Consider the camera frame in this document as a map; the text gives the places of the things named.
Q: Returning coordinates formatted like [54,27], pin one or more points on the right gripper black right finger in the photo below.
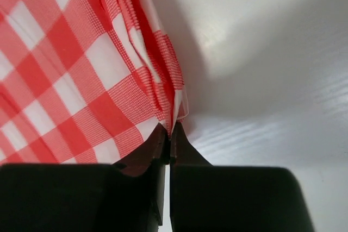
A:
[204,197]

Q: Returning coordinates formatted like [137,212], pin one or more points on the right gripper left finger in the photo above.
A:
[124,196]

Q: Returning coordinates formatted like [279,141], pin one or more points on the red white checkered cloth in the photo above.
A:
[84,80]

